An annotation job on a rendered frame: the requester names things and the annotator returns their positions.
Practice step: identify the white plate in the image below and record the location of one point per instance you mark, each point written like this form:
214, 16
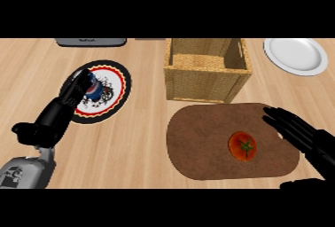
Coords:
297, 56

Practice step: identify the blue can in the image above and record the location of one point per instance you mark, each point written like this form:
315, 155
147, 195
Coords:
98, 88

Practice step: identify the round patterned placemat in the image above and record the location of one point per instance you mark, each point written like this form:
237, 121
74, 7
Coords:
110, 91

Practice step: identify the red tomato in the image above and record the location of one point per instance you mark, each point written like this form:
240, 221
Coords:
242, 146

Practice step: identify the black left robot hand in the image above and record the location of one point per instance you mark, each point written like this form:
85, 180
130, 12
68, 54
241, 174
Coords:
54, 118

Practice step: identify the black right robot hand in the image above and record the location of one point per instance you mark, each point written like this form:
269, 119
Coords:
306, 139

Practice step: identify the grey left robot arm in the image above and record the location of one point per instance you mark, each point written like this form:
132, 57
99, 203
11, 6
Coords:
27, 170

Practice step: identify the wicker basket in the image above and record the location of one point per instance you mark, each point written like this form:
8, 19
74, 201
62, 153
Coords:
206, 74

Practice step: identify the brown cutting board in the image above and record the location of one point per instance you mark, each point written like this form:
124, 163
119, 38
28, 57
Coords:
210, 142

